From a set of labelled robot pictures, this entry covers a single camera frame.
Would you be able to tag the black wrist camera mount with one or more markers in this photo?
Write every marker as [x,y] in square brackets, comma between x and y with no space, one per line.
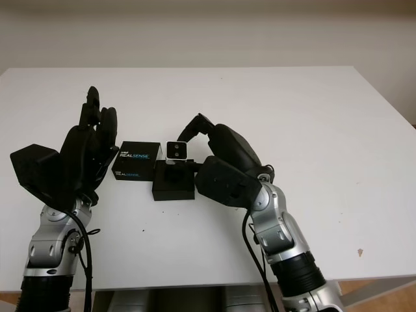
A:
[221,182]
[35,169]

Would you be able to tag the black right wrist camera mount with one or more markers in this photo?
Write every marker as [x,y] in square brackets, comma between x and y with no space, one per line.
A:
[221,182]

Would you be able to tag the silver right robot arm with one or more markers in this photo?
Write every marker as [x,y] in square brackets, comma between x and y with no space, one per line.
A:
[279,227]

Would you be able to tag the black RealSense box lid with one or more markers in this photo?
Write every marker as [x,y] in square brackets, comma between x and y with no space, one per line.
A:
[136,162]

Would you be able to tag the small silver depth camera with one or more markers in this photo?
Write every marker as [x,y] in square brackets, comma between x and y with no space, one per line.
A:
[177,151]

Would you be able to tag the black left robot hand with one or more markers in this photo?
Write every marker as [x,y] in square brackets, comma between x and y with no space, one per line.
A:
[84,152]

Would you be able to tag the black box base with insert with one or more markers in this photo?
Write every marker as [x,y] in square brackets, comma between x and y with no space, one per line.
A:
[172,193]

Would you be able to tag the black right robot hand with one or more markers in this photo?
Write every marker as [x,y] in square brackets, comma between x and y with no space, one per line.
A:
[230,143]

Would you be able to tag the grey robot torso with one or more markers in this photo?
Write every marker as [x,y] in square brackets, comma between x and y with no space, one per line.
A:
[169,299]

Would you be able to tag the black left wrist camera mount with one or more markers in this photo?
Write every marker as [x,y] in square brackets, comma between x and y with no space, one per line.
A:
[35,169]

